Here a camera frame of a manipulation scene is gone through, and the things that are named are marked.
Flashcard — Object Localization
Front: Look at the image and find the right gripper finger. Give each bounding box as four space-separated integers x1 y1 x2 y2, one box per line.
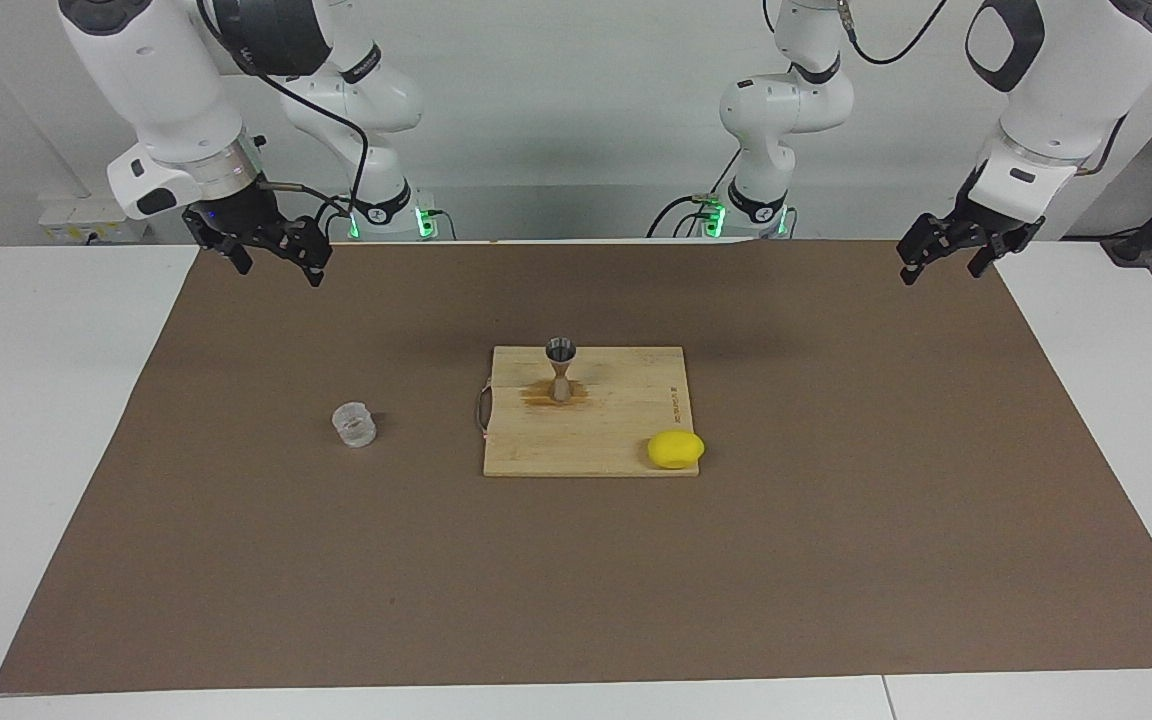
184 213 255 276
276 216 333 289

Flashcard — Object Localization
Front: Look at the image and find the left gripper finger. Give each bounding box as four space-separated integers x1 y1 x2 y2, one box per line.
897 214 965 287
967 238 1017 279

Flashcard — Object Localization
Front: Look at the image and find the clear glass cup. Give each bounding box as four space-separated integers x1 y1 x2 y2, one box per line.
332 402 378 449

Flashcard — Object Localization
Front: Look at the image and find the metal double jigger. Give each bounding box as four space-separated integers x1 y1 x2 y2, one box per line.
545 337 579 403

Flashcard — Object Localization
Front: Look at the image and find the yellow lemon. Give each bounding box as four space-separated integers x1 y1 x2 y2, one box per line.
647 429 706 470

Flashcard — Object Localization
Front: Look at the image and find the wooden cutting board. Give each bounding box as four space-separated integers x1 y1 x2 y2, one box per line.
474 346 700 478

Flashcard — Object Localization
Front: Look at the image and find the brown table mat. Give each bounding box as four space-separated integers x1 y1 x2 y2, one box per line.
0 238 1152 695

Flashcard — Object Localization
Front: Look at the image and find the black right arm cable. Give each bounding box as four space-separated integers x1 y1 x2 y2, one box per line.
198 0 372 236

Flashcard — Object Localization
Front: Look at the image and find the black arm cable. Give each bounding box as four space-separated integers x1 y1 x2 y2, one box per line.
198 0 372 236
841 0 947 68

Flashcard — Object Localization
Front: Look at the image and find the white wall power strip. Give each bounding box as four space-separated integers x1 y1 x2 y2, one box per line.
39 195 149 246

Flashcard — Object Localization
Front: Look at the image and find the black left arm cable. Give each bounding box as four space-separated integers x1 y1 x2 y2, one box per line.
841 0 947 68

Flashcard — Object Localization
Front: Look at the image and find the black base cable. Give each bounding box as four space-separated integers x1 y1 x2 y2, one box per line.
647 150 743 239

